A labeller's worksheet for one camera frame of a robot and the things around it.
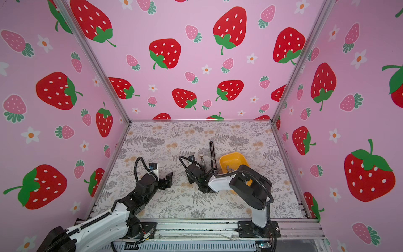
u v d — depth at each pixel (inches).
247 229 28.8
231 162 39.2
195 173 27.5
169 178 32.2
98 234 19.4
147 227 29.8
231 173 21.0
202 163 37.6
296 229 30.1
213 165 37.4
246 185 19.1
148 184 25.1
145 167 27.6
